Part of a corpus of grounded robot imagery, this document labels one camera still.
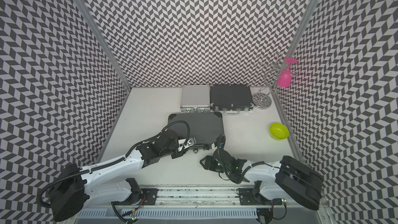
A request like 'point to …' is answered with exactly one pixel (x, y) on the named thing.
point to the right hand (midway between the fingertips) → (203, 166)
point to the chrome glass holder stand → (263, 100)
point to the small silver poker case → (195, 99)
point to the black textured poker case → (231, 98)
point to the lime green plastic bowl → (279, 131)
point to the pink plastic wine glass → (284, 79)
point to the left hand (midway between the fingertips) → (183, 143)
